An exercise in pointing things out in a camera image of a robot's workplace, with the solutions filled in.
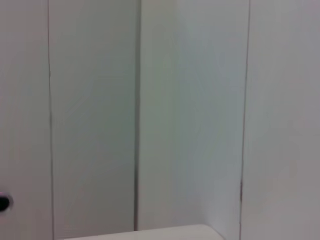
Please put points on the black round silver-rimmed fitting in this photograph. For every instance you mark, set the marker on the black round silver-rimmed fitting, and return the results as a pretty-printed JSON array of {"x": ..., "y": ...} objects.
[{"x": 3, "y": 202}]

